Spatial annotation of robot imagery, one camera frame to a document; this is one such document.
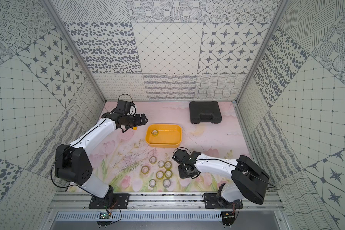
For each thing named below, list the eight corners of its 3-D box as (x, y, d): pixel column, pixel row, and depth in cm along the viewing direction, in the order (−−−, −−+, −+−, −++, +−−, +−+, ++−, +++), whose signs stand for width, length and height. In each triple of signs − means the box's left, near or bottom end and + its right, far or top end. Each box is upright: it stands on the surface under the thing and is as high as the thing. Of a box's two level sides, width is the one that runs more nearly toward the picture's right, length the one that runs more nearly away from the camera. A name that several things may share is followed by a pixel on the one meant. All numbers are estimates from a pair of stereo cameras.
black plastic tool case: (190, 123, 108) (191, 119, 104) (189, 105, 120) (189, 101, 116) (221, 123, 108) (223, 119, 104) (217, 105, 120) (218, 101, 116)
